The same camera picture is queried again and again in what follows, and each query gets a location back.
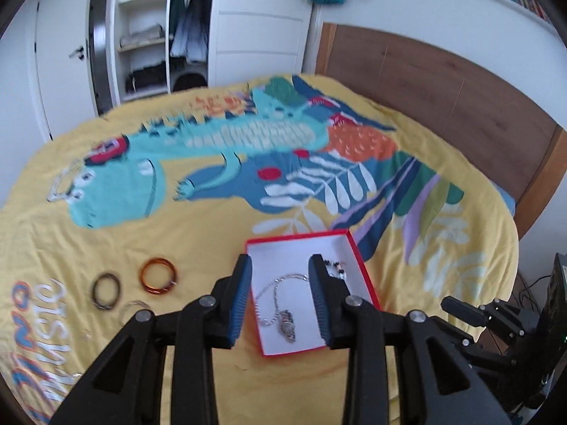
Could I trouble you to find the dark brown bangle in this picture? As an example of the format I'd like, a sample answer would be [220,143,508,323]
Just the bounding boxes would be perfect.
[91,273,123,310]

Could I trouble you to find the folded black clothes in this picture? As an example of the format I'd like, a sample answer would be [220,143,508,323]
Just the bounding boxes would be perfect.
[124,64,168,94]

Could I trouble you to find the wooden headboard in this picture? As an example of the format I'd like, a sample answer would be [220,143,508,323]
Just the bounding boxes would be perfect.
[314,22,567,240]

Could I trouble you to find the white door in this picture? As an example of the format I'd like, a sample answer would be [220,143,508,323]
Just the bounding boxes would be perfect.
[26,0,101,139]

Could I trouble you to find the black bag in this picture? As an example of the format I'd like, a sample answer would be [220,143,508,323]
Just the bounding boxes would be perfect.
[172,74,208,92]

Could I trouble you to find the orange bangle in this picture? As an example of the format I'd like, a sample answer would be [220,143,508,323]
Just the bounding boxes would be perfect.
[139,257,180,296]

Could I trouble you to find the red jewelry box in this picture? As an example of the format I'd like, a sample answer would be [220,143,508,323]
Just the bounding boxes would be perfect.
[245,229,382,357]

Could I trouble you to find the white wardrobe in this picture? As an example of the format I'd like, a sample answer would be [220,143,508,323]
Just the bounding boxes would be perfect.
[89,0,316,117]

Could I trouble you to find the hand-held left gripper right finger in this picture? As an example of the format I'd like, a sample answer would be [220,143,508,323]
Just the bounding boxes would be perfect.
[308,254,517,425]

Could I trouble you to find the dark hanging jacket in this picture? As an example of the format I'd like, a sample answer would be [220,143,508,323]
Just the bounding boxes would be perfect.
[169,0,212,40]

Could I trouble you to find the black cable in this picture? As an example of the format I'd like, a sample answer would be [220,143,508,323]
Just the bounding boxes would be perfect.
[517,273,552,304]

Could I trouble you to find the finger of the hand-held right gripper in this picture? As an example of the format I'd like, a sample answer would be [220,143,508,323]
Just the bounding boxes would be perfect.
[440,295,528,341]
[456,341,515,373]

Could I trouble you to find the silver pendant necklace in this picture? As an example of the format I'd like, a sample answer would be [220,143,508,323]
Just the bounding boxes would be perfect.
[252,273,311,344]

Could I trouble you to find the light grey hanging coat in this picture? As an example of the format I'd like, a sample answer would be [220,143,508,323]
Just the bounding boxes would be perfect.
[169,11,210,65]

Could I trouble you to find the folded beige clothes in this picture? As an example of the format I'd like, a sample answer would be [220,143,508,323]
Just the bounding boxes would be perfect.
[119,24,167,48]

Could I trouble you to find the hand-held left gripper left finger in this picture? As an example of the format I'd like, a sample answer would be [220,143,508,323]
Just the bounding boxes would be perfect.
[48,253,253,425]

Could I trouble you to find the beaded bracelet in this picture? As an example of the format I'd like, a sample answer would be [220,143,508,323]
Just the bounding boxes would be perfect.
[322,256,349,281]

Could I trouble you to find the yellow dinosaur printed blanket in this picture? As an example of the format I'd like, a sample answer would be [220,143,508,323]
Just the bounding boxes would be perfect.
[0,73,520,425]

